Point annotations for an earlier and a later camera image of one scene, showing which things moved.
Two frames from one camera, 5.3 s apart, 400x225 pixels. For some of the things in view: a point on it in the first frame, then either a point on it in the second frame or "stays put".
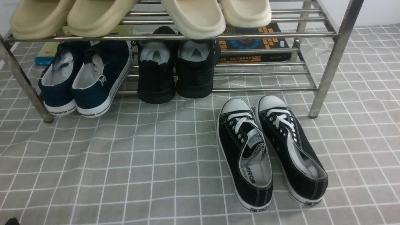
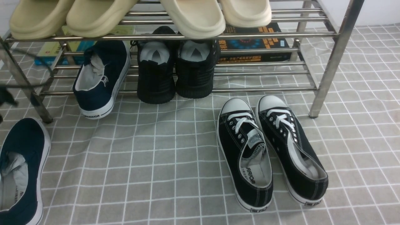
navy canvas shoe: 56,81 → 24,155
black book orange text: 270,27 stays put
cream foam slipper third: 196,19 stays put
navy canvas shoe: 103,78 stays put
